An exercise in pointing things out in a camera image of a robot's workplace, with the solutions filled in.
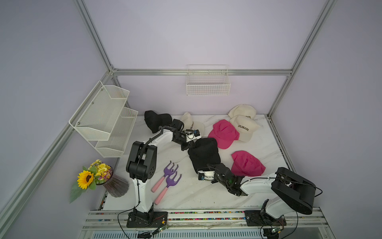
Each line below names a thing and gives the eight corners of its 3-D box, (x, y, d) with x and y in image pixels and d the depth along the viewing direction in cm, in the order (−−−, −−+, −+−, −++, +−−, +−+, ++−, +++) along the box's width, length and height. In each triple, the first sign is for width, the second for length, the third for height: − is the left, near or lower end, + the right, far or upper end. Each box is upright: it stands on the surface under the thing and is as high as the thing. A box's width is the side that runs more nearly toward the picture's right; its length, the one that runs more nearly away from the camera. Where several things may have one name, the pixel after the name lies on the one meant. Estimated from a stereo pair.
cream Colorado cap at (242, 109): (229, 119, 118) (230, 113, 113) (227, 110, 126) (228, 103, 120) (255, 119, 118) (258, 113, 113) (252, 110, 126) (254, 103, 120)
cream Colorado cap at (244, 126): (223, 128, 115) (224, 123, 110) (235, 117, 122) (237, 112, 117) (246, 144, 105) (248, 139, 100) (258, 131, 113) (261, 125, 108)
